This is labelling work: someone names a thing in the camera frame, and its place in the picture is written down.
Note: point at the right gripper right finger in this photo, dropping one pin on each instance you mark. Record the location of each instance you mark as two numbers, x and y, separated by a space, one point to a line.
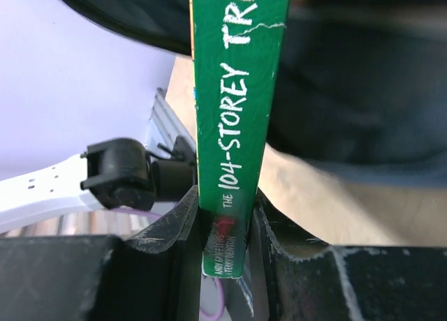
296 276

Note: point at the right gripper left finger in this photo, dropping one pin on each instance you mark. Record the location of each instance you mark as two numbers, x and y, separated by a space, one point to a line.
154 275

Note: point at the blue student backpack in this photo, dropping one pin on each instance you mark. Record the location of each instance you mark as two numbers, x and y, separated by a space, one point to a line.
358 86

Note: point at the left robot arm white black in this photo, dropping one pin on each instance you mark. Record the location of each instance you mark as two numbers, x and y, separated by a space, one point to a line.
118 175

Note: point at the green treehouse book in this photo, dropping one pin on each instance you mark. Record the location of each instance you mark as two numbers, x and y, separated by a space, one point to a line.
234 125

